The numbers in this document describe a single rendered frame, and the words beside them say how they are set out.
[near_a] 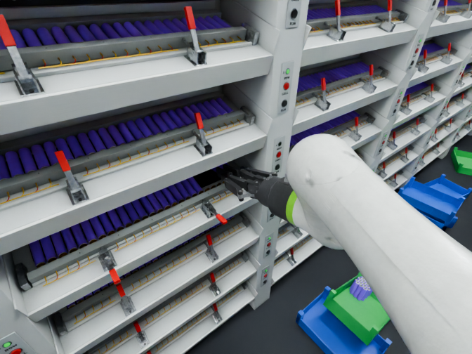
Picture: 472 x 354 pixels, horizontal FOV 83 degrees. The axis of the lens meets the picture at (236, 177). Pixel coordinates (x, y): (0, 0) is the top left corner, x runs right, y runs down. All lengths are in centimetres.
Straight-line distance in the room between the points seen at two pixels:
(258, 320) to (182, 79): 108
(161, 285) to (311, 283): 83
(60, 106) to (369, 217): 43
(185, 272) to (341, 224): 61
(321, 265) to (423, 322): 128
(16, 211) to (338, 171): 51
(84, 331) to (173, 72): 65
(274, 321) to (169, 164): 94
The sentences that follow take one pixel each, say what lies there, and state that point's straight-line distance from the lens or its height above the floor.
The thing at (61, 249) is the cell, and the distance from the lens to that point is 70.
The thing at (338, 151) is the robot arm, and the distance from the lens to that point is 39.
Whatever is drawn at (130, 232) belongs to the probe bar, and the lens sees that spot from 68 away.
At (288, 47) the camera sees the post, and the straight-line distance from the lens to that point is 67.
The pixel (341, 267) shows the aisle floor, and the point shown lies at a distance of 156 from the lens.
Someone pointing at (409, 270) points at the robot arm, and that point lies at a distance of 28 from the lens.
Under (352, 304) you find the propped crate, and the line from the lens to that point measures 138.
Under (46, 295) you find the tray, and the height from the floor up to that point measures 69.
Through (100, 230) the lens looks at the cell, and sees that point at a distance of 70.
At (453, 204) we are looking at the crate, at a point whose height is 9.
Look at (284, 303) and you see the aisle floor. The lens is 138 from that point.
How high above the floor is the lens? 119
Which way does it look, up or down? 36 degrees down
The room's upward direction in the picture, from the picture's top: straight up
